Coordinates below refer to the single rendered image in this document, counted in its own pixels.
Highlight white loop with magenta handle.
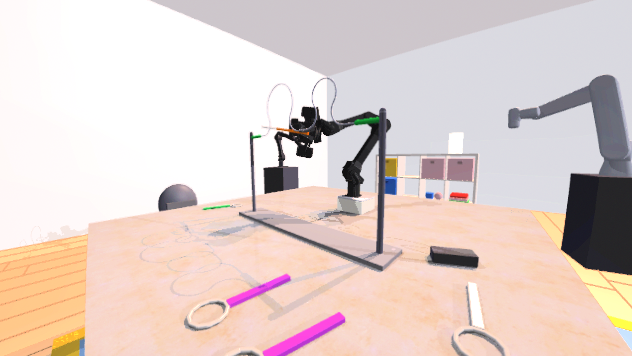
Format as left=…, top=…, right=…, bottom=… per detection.
left=225, top=312, right=345, bottom=356
left=186, top=274, right=290, bottom=329

